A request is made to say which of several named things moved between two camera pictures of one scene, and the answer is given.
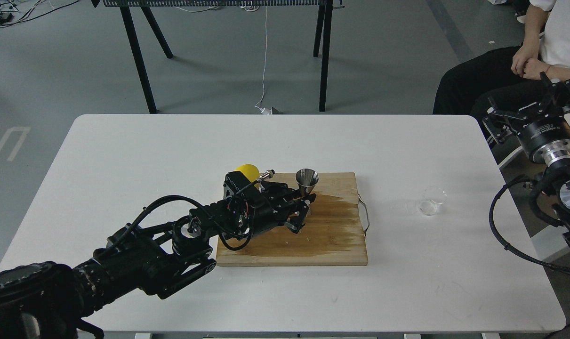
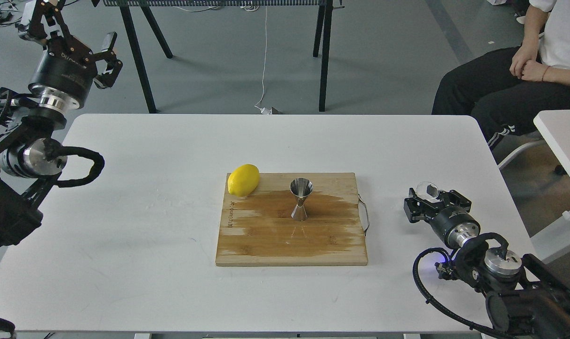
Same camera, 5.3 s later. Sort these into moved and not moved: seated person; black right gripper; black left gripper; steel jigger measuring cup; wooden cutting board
Moved: black left gripper; black right gripper; steel jigger measuring cup
Not moved: wooden cutting board; seated person
